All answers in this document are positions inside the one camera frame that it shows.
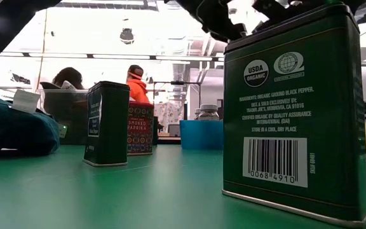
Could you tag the pink cylinder block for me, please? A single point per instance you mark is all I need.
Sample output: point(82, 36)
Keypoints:
point(140, 130)

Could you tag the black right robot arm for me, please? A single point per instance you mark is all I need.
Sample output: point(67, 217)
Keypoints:
point(275, 8)

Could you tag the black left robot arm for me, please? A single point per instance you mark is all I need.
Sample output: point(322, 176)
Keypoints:
point(5, 31)

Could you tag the dark round ceiling fixture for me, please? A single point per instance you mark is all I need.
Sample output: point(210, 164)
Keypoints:
point(126, 35)

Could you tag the long ceiling light strip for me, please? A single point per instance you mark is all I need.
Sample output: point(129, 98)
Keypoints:
point(122, 57)

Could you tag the person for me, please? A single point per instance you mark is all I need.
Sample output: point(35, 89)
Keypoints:
point(138, 89)
point(68, 78)

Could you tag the white patterned cloth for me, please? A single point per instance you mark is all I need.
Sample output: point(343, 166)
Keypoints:
point(170, 114)

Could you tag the blue plastic bin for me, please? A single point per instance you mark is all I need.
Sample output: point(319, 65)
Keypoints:
point(200, 136)

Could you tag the clear plastic storage bin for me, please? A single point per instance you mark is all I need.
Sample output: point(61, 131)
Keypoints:
point(71, 121)

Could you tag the green table mat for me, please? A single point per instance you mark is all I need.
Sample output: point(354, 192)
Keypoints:
point(138, 197)

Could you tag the dark green garment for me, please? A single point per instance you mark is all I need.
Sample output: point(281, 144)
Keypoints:
point(11, 133)

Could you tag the black metal frame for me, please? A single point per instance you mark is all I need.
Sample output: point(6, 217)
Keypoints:
point(176, 83)

